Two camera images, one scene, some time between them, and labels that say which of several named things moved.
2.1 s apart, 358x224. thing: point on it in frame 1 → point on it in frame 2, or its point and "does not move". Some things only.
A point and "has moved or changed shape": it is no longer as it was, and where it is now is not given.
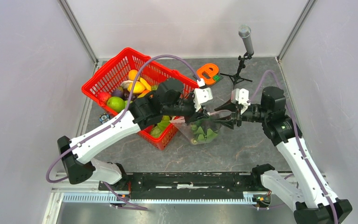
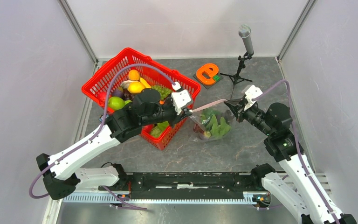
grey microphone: (244, 31) does not move
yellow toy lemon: (138, 87) does not move
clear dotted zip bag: (204, 129) has moved or changed shape
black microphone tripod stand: (236, 78) does not move
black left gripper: (196, 116) → (185, 113)
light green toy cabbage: (157, 129) does not move
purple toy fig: (119, 92) does not move
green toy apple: (116, 103) does not move
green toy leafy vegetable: (205, 129) has moved or changed shape
